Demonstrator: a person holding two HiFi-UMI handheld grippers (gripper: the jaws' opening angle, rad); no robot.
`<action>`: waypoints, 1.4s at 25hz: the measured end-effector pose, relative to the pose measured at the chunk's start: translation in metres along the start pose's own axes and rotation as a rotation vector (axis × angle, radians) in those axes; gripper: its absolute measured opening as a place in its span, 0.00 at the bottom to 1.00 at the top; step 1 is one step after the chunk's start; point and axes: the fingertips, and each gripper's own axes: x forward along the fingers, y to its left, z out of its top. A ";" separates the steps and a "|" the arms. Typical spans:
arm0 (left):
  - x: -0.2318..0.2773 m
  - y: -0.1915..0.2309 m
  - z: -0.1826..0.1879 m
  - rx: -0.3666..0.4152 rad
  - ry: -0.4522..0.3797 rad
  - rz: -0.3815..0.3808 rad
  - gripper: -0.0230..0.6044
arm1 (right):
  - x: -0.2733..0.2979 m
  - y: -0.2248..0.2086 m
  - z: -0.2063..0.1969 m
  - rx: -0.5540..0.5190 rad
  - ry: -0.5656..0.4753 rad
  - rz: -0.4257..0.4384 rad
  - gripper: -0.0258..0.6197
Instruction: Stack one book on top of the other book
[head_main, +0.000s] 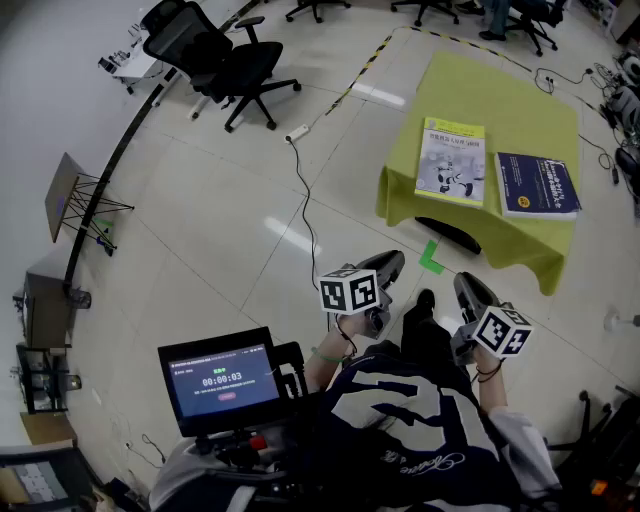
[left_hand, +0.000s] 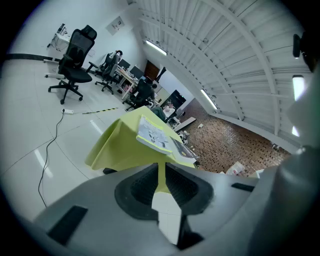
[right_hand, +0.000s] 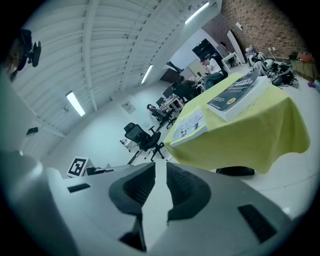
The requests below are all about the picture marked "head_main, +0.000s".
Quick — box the black mesh cup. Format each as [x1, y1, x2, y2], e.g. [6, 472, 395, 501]
[66, 286, 93, 311]

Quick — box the person's black trouser leg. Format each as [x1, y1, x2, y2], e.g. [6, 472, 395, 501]
[399, 299, 472, 369]

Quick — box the black mesh office chair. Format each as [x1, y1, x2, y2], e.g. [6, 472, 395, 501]
[142, 0, 303, 134]

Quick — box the board on black wire stand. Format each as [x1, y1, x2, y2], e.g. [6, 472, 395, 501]
[43, 151, 136, 257]

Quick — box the grey keyboard device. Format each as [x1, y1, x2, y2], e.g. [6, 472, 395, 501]
[0, 443, 94, 512]

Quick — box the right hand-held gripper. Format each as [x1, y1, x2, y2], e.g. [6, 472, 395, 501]
[451, 272, 535, 366]

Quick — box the black monitor mount rig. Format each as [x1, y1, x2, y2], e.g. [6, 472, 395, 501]
[193, 341, 312, 474]

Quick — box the white desk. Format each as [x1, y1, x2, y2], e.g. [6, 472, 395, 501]
[97, 43, 214, 122]

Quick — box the person's right forearm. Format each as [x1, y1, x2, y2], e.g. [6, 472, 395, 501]
[471, 344, 510, 417]

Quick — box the black table base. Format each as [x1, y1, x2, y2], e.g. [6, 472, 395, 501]
[414, 216, 483, 256]

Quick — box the black shelf rack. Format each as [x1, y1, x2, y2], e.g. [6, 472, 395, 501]
[13, 341, 72, 417]

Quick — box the black floor cable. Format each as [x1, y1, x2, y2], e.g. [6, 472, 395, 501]
[533, 63, 597, 97]

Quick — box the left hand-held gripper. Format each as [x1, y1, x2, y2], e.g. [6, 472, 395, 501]
[317, 249, 406, 341]

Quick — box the black chair base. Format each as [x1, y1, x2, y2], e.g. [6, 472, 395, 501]
[547, 383, 640, 504]

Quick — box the person's left forearm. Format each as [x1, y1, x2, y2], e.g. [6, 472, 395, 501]
[303, 314, 362, 397]

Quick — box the green wrist band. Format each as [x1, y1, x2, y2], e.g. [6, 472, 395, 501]
[310, 346, 347, 365]

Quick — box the yellow-black hazard floor tape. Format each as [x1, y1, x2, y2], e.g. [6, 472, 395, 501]
[324, 24, 533, 117]

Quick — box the black wrist band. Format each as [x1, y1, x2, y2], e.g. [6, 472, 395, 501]
[473, 360, 504, 385]

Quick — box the person's navy and white shirt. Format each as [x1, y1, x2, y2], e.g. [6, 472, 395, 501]
[148, 349, 564, 512]

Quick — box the thick dark blue book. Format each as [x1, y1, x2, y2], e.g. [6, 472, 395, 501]
[493, 151, 583, 222]

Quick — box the black power cable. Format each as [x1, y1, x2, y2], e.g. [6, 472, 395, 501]
[292, 141, 322, 281]

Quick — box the green floor tape marker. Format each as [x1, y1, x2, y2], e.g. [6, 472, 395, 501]
[417, 239, 447, 277]

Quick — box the yellow-green and white book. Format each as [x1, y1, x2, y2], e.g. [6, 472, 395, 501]
[413, 116, 487, 210]

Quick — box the yellow-green tablecloth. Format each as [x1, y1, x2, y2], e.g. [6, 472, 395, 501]
[375, 49, 581, 297]

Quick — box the chest-mounted monitor screen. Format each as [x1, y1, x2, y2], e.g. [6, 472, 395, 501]
[157, 326, 282, 439]

